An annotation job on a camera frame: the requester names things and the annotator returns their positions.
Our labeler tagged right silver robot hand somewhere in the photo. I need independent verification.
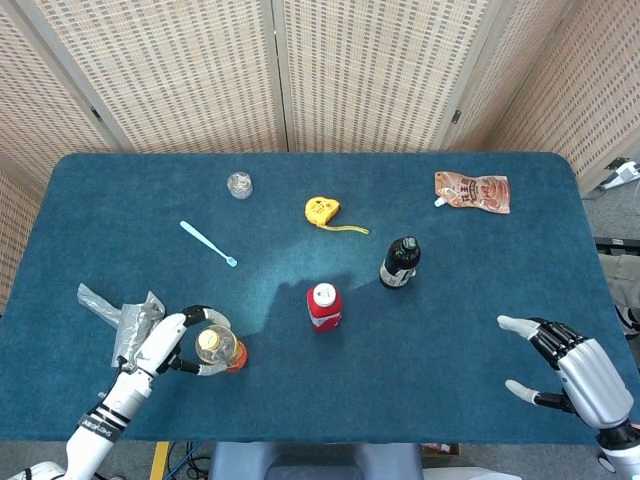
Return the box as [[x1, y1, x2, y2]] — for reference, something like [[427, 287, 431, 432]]
[[497, 314, 634, 430]]

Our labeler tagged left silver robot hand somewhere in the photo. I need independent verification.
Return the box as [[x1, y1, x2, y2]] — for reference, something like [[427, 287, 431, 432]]
[[132, 304, 236, 379]]

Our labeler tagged orange tea bottle yellow cap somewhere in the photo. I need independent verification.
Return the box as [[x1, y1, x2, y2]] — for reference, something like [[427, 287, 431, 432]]
[[194, 324, 250, 374]]

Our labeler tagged red NFC juice bottle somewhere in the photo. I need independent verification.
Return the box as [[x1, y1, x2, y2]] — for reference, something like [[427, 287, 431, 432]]
[[306, 282, 344, 334]]

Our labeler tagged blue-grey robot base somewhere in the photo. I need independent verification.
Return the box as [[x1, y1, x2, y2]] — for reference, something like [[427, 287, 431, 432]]
[[207, 442, 424, 480]]

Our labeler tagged crumpled silver foil bag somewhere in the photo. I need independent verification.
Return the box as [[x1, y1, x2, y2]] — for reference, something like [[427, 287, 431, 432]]
[[76, 282, 167, 371]]

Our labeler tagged beige padded chair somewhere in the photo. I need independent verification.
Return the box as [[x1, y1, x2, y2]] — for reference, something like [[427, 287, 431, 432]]
[[597, 252, 640, 336]]

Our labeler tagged light blue toothbrush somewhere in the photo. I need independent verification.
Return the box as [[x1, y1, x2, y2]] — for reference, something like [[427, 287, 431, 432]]
[[179, 220, 239, 269]]

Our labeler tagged black metal bar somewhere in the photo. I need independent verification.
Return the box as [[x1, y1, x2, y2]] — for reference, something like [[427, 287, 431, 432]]
[[594, 235, 640, 249]]

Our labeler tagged teal table cloth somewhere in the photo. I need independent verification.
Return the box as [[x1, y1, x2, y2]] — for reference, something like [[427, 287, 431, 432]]
[[0, 151, 640, 446]]

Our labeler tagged white device on floor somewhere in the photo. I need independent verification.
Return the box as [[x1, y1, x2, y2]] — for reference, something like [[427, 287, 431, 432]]
[[599, 157, 640, 190]]

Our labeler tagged yellow tape measure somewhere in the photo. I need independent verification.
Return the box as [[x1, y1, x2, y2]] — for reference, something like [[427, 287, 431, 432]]
[[303, 196, 370, 236]]

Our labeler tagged orange snack pouch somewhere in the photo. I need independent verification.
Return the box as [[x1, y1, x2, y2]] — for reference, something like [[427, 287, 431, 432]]
[[433, 170, 512, 215]]

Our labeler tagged dark brown bottle black cap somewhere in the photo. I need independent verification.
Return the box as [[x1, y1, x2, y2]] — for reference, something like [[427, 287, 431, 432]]
[[379, 236, 422, 290]]

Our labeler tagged woven folding screen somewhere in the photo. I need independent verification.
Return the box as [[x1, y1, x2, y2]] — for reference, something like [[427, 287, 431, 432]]
[[0, 0, 640, 314]]

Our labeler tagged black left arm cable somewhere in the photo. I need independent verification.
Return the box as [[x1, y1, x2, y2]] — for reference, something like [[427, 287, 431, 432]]
[[97, 354, 129, 401]]

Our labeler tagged blue floor cable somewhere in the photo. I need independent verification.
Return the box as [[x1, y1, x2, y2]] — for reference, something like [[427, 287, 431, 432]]
[[167, 442, 202, 480]]

